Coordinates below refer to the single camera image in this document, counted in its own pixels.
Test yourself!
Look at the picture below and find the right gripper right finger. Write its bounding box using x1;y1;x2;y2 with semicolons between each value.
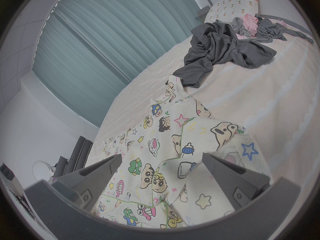
202;153;271;211

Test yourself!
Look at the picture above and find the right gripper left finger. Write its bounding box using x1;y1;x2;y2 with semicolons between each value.
51;153;123;211

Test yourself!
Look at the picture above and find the white printed pyjama top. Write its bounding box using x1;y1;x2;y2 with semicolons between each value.
89;75;272;230

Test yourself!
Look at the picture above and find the bed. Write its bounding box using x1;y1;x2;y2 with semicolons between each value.
89;0;320;228

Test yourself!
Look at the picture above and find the dark grey chest of drawers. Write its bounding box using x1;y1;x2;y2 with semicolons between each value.
67;136;93;174

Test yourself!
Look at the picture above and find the round white mirror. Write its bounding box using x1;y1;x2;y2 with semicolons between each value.
32;160;52;182

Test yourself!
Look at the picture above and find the blue-green curtain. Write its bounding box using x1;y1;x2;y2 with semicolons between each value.
54;0;208;82
32;9;132;130

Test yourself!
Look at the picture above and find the black garment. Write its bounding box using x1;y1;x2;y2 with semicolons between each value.
172;20;277;89

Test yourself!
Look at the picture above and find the dark grey garment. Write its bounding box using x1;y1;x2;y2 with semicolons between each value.
254;13;314;45

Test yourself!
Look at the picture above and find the pink garment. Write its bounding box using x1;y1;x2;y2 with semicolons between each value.
236;14;288;40

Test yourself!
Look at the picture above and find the grey bedside table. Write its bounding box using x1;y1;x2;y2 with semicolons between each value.
196;6;212;24

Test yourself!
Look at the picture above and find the white printed pillow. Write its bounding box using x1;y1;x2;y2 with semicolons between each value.
204;0;260;24

